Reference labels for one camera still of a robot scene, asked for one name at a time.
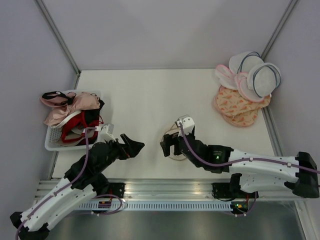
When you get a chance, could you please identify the white plastic basket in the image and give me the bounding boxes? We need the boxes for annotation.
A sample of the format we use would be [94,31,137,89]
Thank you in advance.
[44,89,103,152]

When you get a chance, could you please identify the white blue-trim mesh bag front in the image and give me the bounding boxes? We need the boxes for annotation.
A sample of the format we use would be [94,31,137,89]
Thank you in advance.
[247,62,282,98]

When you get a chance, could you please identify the round beige mesh laundry bag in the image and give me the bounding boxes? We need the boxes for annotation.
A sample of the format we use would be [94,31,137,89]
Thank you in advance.
[164,123,187,162]

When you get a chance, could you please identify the white blue-trim mesh bag rear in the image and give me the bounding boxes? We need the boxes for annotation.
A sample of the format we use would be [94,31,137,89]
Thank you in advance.
[228,51,264,74]

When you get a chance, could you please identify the left aluminium frame post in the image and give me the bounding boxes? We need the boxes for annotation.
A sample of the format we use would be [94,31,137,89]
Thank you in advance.
[34,0,81,76]

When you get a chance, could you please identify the right side aluminium rail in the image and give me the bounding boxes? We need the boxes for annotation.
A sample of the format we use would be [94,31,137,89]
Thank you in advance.
[261,106,285,157]

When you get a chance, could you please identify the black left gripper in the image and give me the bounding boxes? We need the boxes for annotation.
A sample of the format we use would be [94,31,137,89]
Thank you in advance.
[96,133,145,173]

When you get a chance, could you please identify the right aluminium frame post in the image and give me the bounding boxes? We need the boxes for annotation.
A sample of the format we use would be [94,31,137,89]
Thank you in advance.
[260,0,300,61]

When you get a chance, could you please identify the black bra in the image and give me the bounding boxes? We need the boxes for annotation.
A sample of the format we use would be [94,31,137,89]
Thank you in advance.
[84,99,105,124]

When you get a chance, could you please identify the aluminium frame post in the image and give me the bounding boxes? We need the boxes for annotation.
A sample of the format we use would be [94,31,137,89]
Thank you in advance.
[34,0,81,76]
[260,0,300,61]

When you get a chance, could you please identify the pink satin bra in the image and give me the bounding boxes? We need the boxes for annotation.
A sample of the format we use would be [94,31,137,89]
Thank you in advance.
[44,92,100,127]

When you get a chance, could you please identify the pink black item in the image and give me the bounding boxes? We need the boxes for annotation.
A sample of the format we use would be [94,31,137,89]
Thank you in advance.
[40,91,77,108]

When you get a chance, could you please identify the aluminium table edge rail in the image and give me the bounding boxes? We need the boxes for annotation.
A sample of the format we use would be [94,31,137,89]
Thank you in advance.
[37,177,307,201]

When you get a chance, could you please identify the white blue-trim mesh bag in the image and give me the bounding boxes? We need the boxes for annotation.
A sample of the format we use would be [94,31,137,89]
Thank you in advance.
[247,62,282,98]
[228,51,264,74]

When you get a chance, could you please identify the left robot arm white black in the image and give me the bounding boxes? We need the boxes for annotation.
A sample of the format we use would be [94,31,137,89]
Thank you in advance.
[10,134,145,240]

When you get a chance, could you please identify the white slotted cable duct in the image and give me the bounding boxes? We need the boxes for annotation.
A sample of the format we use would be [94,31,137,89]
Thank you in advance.
[76,200,233,212]

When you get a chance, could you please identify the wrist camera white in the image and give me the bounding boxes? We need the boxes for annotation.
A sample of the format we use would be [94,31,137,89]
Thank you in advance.
[175,115,195,135]
[95,123,116,142]

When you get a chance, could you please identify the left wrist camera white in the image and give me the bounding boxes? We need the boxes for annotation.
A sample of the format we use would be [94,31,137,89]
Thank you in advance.
[95,123,116,142]

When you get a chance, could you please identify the white pink-trim mesh bag left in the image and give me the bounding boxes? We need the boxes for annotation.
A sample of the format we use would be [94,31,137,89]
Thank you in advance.
[214,64,238,90]

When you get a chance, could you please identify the white pink-trim mesh bag right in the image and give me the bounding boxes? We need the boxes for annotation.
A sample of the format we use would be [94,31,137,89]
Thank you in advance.
[234,72,265,103]

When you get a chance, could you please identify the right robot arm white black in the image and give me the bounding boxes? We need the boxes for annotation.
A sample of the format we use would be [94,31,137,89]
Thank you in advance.
[160,131,320,199]

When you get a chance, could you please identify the orange floral bag lower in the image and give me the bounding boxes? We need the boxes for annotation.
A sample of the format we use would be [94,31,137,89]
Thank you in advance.
[222,109,259,128]

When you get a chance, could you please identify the white pink-trim mesh bag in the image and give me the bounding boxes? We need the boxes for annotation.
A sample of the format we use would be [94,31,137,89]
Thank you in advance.
[214,64,238,90]
[234,72,265,103]

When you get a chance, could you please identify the red bra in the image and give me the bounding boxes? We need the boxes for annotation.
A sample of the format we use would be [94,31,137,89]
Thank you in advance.
[60,111,104,144]

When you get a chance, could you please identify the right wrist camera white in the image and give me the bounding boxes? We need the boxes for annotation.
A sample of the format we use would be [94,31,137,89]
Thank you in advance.
[175,115,195,135]

